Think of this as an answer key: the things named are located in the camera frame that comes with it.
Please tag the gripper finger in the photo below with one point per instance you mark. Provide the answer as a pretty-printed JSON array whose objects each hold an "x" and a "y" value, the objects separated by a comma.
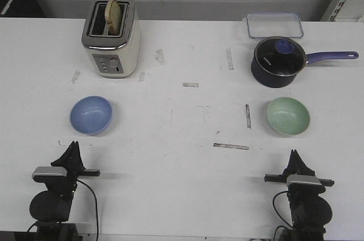
[
  {"x": 292, "y": 163},
  {"x": 67, "y": 156},
  {"x": 300, "y": 165},
  {"x": 78, "y": 159}
]

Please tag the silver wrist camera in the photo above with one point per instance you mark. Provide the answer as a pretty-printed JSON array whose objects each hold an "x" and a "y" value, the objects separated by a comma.
[
  {"x": 302, "y": 180},
  {"x": 48, "y": 174}
]

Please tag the green bowl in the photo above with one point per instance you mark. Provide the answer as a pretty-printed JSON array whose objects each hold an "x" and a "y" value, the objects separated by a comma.
[{"x": 288, "y": 116}]

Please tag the glass pot lid blue knob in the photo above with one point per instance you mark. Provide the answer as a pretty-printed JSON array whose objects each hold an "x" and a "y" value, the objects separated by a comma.
[{"x": 280, "y": 56}]

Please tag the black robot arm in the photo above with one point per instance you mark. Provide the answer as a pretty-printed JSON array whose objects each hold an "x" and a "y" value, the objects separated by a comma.
[
  {"x": 51, "y": 208},
  {"x": 309, "y": 212}
]

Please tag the slice of toast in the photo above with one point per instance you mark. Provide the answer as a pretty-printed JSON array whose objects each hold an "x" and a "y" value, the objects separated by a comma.
[{"x": 112, "y": 16}]

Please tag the cream and chrome toaster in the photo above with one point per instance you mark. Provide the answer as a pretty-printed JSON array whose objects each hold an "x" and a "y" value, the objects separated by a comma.
[{"x": 113, "y": 56}]

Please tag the clear plastic food container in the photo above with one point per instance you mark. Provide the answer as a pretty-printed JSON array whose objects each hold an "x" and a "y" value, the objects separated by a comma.
[{"x": 264, "y": 25}]

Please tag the dark blue saucepan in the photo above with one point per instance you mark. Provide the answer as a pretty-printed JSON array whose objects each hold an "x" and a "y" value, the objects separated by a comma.
[{"x": 273, "y": 81}]

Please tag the blue bowl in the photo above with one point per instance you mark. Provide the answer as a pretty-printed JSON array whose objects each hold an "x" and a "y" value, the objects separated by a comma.
[{"x": 91, "y": 115}]

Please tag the black box in corner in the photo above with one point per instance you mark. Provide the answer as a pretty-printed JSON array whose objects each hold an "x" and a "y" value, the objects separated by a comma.
[{"x": 21, "y": 9}]

